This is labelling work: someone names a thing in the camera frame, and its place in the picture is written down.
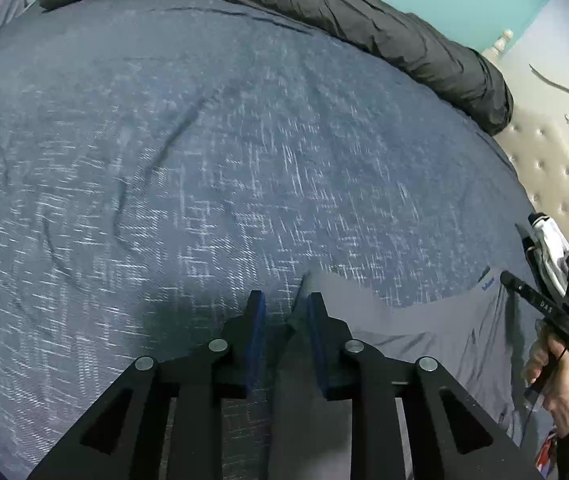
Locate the grey garment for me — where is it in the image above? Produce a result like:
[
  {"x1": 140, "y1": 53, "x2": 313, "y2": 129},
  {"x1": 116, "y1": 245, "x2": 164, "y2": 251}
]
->
[{"x1": 268, "y1": 271, "x2": 534, "y2": 479}]

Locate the person's right hand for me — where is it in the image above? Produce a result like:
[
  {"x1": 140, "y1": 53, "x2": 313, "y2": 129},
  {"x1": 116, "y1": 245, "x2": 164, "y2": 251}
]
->
[{"x1": 523, "y1": 325, "x2": 569, "y2": 438}]

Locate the white tufted headboard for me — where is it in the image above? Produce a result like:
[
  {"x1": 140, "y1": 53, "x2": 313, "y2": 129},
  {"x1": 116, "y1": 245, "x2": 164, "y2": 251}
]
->
[{"x1": 480, "y1": 29, "x2": 569, "y2": 261}]

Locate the blue heathered bed sheet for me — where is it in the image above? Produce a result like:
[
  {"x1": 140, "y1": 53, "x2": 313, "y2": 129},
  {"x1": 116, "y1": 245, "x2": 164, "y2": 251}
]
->
[{"x1": 0, "y1": 0, "x2": 531, "y2": 479}]

